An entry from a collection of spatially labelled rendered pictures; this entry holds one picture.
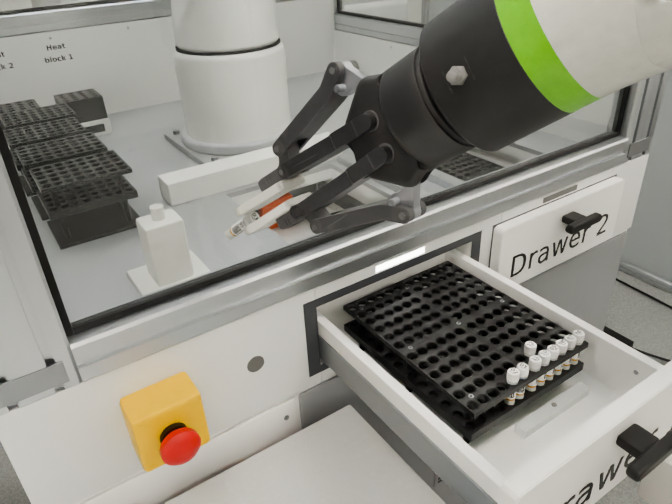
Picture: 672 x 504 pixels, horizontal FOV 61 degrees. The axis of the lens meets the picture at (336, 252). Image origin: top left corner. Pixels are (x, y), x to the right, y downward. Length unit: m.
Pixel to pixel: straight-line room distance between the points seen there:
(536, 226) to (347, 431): 0.41
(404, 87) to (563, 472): 0.34
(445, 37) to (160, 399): 0.43
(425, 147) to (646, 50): 0.13
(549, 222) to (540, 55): 0.61
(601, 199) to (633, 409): 0.49
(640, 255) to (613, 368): 1.88
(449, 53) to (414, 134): 0.06
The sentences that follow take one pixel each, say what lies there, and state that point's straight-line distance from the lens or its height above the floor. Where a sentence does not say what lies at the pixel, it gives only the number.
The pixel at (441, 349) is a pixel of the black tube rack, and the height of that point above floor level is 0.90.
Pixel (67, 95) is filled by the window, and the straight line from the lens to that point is 0.51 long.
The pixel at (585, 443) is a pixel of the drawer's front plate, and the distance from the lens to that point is 0.54.
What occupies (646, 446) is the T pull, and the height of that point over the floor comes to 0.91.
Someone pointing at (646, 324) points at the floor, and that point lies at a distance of 2.36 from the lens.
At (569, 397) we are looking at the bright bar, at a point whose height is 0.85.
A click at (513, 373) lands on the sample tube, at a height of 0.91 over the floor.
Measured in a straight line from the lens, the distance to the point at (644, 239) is 2.56.
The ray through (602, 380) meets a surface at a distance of 0.75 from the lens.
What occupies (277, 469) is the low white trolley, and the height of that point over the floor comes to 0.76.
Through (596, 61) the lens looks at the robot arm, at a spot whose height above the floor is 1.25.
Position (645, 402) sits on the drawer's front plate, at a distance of 0.60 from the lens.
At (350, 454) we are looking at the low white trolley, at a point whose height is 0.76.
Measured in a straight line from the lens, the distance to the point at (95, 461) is 0.67.
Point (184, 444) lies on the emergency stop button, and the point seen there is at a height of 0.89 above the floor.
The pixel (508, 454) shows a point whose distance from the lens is 0.64.
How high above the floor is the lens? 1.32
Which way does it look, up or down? 30 degrees down
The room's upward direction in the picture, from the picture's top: 3 degrees counter-clockwise
